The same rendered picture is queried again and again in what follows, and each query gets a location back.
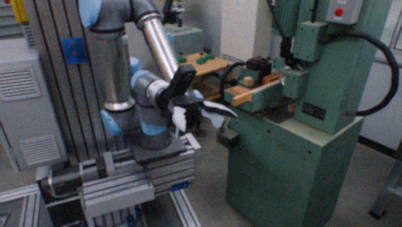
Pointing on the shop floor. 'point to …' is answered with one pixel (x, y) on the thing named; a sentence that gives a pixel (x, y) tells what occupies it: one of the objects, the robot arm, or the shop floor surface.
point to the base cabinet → (283, 180)
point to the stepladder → (390, 187)
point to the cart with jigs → (202, 65)
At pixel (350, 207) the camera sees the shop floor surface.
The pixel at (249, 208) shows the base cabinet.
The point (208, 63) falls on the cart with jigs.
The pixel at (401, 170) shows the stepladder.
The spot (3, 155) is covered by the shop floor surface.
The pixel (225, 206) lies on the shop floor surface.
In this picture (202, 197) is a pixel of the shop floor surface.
